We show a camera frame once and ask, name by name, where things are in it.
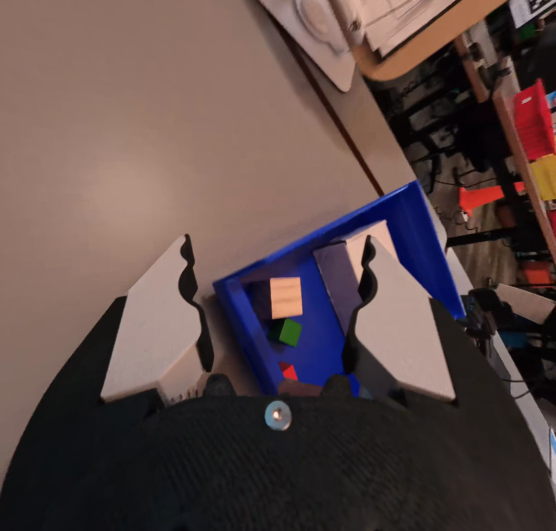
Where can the white cardboard mailer box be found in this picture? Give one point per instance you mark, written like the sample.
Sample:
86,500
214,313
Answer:
334,287

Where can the red plastic bin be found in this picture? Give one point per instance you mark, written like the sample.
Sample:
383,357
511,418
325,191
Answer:
534,122

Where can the green cube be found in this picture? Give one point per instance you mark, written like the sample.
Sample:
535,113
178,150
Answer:
291,332

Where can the wooden cube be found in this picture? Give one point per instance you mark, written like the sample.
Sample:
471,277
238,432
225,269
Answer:
286,298

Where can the printed instruction sheet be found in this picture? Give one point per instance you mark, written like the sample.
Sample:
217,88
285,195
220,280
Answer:
391,1

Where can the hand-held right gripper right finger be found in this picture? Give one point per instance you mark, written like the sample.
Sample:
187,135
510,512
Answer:
404,322

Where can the red cube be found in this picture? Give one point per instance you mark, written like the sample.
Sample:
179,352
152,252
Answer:
289,372

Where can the instruction sheet on stand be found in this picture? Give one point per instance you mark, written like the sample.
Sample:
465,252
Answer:
412,62

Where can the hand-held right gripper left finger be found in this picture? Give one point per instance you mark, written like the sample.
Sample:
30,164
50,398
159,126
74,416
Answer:
152,322

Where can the yellow plastic bin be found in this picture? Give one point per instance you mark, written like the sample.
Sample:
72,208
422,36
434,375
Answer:
545,177

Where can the wooden table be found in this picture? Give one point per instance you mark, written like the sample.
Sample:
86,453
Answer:
506,120

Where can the blue plastic bin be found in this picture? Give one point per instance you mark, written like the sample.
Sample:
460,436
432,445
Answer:
317,335

